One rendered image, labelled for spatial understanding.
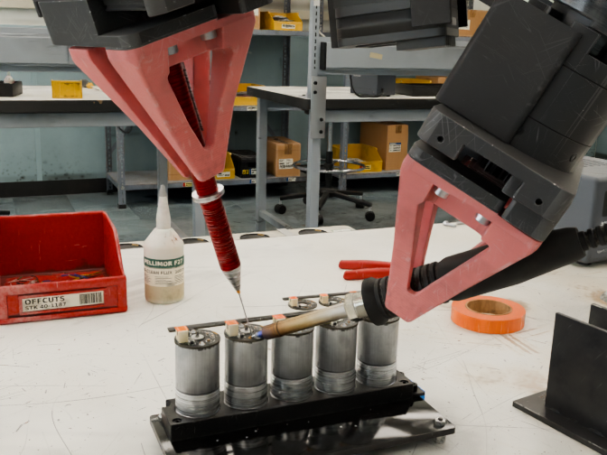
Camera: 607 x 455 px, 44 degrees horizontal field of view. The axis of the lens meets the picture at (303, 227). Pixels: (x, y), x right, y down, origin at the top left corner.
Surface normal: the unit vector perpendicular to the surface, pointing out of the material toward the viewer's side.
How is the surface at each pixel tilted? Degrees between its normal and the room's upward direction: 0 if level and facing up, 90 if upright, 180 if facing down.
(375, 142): 91
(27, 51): 90
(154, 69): 109
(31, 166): 90
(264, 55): 90
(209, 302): 0
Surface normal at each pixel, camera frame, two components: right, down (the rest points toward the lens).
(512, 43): -0.37, 0.21
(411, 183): -0.51, 0.48
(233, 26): 0.71, 0.49
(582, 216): -0.88, 0.09
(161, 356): 0.03, -0.97
